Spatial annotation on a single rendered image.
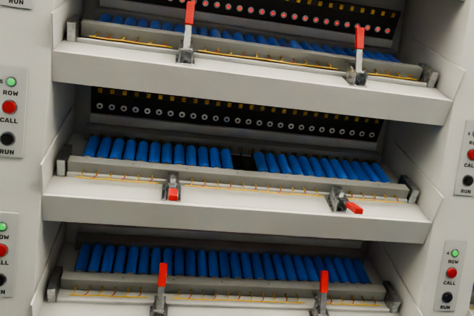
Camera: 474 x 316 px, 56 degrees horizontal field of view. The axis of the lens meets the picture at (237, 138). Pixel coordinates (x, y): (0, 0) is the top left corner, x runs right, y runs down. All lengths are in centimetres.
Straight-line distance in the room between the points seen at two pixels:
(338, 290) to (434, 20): 50
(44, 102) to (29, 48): 7
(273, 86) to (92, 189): 31
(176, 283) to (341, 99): 40
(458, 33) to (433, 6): 10
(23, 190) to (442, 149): 64
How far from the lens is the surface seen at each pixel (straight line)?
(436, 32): 86
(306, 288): 82
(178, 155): 74
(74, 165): 71
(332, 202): 73
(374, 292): 87
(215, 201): 68
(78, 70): 66
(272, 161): 78
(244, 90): 66
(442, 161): 79
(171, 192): 61
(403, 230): 79
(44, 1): 66
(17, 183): 68
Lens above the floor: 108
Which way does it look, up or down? 6 degrees down
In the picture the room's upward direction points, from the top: 7 degrees clockwise
